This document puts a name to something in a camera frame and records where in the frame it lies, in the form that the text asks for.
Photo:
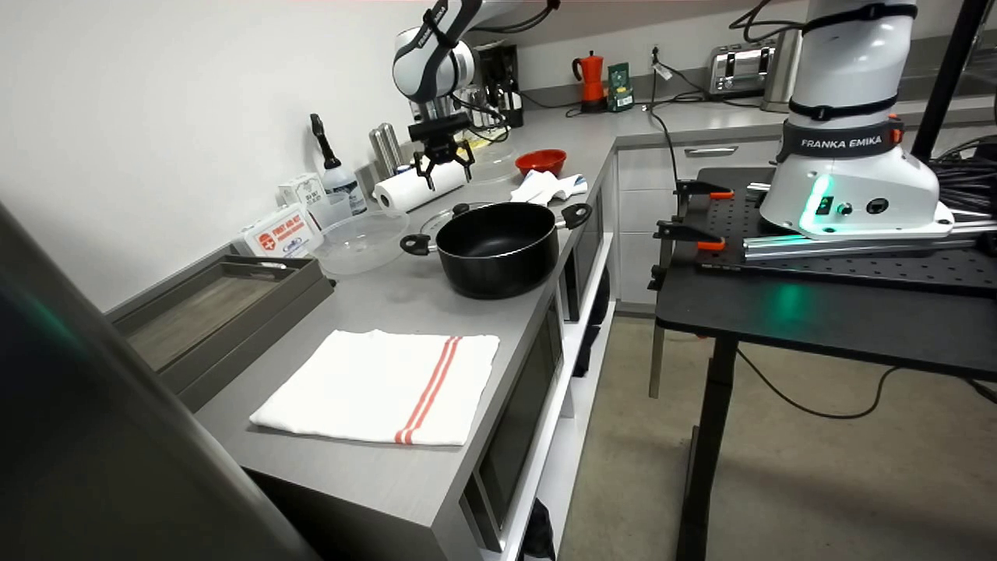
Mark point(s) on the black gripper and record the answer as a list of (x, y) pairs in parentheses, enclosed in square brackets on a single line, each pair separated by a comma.
[(439, 129)]

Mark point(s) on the clear glass bowl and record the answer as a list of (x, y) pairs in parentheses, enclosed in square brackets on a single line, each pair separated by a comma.
[(360, 249)]

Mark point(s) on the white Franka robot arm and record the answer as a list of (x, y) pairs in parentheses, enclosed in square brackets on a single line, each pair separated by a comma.
[(845, 63)]

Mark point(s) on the black cooking pot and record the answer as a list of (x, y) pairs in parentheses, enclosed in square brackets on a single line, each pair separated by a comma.
[(500, 266)]

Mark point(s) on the red moka pot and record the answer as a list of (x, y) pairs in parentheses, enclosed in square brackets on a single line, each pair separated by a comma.
[(589, 81)]

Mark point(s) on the white paper towel roll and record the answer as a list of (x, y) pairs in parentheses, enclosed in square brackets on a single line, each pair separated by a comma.
[(406, 196)]

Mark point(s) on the steel shaker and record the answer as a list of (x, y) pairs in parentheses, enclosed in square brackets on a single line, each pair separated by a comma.
[(377, 154), (394, 146)]

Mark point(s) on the crumpled white cloth blue stripes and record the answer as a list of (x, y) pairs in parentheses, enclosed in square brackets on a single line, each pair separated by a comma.
[(543, 188)]

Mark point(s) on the black coffee machine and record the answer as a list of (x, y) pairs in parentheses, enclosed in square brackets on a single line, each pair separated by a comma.
[(501, 80)]

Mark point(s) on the clear spray bottle black trigger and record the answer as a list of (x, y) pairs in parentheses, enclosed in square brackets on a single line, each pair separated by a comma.
[(340, 190)]

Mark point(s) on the white printed card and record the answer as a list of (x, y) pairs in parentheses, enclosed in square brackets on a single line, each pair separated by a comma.
[(309, 196)]

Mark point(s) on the red and white box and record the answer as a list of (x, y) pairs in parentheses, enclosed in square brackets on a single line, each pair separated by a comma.
[(281, 233)]

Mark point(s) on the green box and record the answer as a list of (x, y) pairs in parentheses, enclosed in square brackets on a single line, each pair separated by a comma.
[(622, 90)]

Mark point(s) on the white towel with red stripes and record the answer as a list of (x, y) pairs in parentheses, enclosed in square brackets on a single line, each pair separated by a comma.
[(376, 389)]

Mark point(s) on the built-in black microwave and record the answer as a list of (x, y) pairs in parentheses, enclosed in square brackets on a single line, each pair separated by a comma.
[(518, 415)]

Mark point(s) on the grey sink tray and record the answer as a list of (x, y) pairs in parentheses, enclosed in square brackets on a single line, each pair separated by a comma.
[(212, 317)]

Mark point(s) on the grey counter cabinet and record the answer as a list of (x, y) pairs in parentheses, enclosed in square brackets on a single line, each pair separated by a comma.
[(578, 415)]

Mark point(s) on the steel toaster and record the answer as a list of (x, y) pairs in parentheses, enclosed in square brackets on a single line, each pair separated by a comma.
[(740, 70)]

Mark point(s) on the black robot table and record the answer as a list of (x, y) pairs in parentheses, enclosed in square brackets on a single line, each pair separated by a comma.
[(821, 313)]

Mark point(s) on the large black panel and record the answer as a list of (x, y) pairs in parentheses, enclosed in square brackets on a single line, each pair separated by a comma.
[(95, 446)]

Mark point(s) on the black pole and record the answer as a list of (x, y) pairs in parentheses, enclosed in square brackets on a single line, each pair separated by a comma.
[(951, 80)]

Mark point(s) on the aluminium rail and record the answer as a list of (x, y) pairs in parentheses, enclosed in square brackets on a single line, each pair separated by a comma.
[(862, 243)]

